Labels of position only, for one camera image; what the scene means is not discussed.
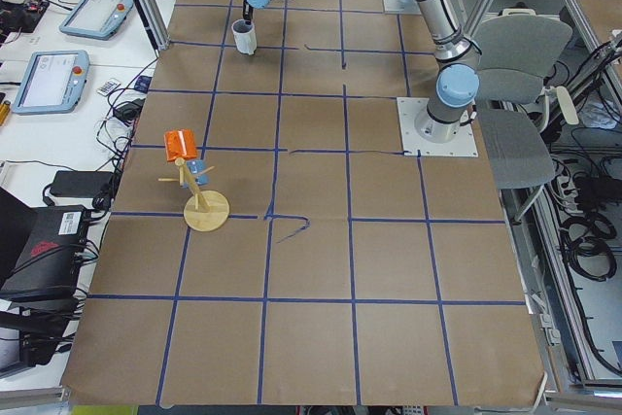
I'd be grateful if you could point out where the white ceramic mug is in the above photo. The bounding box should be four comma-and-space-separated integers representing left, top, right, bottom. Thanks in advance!
231, 19, 257, 55

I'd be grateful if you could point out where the teach pendant far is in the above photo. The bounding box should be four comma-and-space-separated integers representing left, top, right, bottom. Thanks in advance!
59, 0, 134, 40

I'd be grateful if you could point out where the wooden mug tree stand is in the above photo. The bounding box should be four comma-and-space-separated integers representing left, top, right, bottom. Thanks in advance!
184, 187, 229, 231

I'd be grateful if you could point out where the black power brick with cable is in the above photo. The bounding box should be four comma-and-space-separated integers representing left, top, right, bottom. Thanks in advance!
49, 170, 113, 198

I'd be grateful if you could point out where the light blue mug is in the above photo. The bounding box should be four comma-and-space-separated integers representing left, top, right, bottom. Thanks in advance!
175, 157, 211, 188

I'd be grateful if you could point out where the teach pendant near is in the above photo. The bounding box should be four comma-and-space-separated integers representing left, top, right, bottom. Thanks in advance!
11, 50, 90, 115

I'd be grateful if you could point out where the small remote control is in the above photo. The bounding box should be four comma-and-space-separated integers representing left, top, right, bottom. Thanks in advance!
96, 78, 121, 97

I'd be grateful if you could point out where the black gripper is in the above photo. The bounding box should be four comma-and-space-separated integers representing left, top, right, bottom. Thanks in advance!
243, 2, 254, 22

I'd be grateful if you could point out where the teach pendant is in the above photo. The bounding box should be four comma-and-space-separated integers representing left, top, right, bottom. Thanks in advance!
11, 50, 90, 115
59, 0, 134, 40

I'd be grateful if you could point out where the grey office chair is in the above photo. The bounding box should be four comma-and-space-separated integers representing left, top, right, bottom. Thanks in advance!
475, 8, 578, 224

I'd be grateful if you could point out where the orange mug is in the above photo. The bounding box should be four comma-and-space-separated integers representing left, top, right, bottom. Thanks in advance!
164, 128, 198, 162

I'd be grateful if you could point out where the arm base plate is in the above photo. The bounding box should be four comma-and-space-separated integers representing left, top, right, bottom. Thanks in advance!
383, 0, 421, 16
397, 97, 478, 157

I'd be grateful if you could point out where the black laptop computer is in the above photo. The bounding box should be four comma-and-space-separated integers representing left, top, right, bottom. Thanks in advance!
1, 190, 88, 312

